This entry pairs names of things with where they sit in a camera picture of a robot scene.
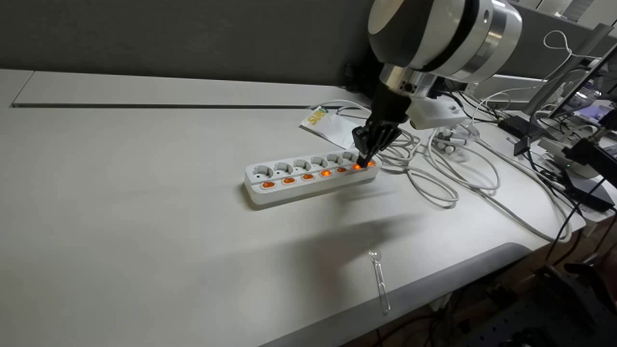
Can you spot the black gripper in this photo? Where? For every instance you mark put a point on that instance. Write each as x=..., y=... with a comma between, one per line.
x=381, y=128

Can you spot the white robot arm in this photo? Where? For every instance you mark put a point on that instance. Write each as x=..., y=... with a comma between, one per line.
x=424, y=41

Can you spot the white multi-socket power strip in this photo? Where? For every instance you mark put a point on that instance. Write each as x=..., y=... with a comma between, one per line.
x=304, y=176

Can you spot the clear plastic piece on table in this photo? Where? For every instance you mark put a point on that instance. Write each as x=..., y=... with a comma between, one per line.
x=379, y=282

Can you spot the grey desk partition panel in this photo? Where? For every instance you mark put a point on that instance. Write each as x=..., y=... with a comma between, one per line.
x=300, y=41

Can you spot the black device on desk edge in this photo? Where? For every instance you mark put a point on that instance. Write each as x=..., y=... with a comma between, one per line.
x=597, y=159

